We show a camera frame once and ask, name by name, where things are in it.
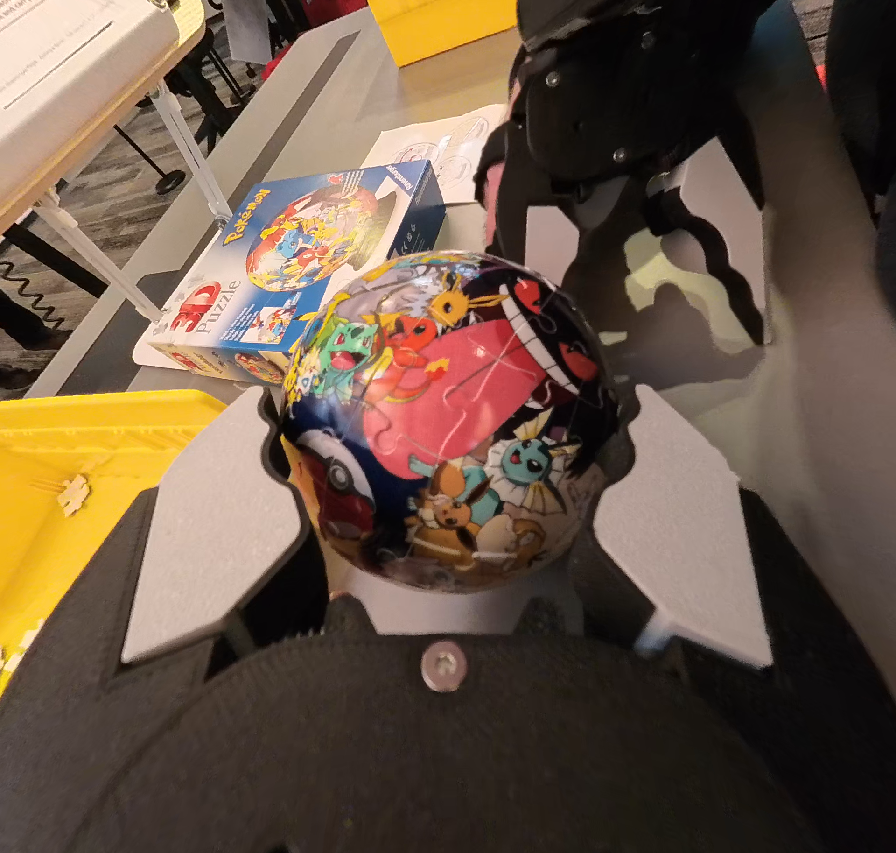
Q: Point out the yellow plastic bin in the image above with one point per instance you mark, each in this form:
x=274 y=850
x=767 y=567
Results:
x=441 y=12
x=84 y=587

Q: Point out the white instruction leaflet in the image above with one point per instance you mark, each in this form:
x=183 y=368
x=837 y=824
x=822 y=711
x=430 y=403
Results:
x=420 y=152

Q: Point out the blue puzzle box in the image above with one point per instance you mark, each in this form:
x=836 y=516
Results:
x=210 y=321

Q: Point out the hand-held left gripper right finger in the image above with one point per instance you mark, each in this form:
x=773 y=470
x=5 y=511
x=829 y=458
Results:
x=686 y=552

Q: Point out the white table brace rod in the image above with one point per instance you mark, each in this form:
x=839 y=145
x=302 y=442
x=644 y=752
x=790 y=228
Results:
x=91 y=251
x=189 y=152

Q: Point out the black office chair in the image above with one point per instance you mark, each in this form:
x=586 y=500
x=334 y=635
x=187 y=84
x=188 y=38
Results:
x=168 y=181

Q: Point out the pile of loose puzzle pieces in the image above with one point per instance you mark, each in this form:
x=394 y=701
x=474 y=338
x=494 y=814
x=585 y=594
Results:
x=73 y=496

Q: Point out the red bag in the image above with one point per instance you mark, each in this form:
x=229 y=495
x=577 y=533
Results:
x=332 y=5

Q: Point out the colourful puzzle ball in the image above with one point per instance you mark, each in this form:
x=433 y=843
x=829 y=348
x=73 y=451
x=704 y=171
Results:
x=434 y=412

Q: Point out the white instruction sheet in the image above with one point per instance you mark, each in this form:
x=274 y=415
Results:
x=42 y=40

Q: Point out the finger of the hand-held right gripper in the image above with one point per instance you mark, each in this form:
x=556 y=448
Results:
x=735 y=195

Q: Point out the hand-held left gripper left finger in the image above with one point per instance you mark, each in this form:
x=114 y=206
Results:
x=210 y=538

